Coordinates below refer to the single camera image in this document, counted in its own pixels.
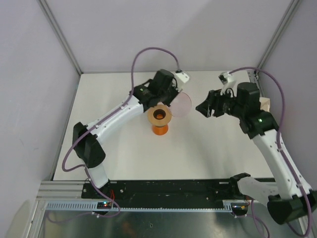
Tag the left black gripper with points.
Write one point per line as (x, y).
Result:
(175, 90)

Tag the right aluminium frame post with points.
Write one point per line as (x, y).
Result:
(279, 31)

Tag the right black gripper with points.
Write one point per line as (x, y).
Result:
(206, 107)

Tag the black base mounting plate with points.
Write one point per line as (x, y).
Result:
(170, 192)

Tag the paper coffee filter stack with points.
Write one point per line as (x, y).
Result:
(265, 104)

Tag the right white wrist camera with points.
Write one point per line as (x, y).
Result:
(228, 81)

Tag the right aluminium table rail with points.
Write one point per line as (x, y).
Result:
(254, 78)

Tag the grey slotted cable duct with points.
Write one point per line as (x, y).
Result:
(95, 205)

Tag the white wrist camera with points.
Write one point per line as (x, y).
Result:
(182, 78)
(228, 81)

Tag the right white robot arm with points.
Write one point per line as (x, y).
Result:
(293, 197)

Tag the left aluminium frame post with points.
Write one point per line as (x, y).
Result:
(59, 34)

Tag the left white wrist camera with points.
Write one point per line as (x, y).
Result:
(182, 78)

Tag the orange glass carafe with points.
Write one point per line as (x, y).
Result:
(160, 130)

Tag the wooden dripper ring holder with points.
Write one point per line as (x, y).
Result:
(159, 115)

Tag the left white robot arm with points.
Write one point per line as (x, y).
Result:
(88, 139)

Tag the aluminium frame post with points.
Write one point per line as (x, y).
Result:
(59, 34)
(279, 31)

